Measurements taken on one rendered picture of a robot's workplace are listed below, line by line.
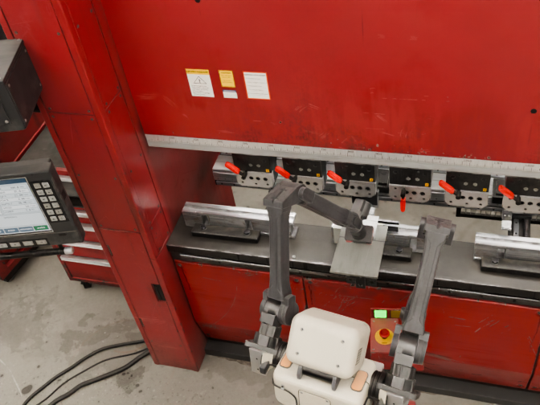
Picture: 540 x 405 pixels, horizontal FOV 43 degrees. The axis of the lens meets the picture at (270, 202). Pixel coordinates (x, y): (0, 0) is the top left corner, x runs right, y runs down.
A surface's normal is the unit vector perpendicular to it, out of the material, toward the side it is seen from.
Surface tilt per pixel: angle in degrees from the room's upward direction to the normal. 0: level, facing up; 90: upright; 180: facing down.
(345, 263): 0
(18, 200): 90
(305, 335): 47
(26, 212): 90
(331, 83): 90
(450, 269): 0
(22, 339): 0
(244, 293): 90
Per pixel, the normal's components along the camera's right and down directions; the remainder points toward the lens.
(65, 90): -0.26, 0.70
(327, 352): -0.39, 0.02
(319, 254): -0.13, -0.71
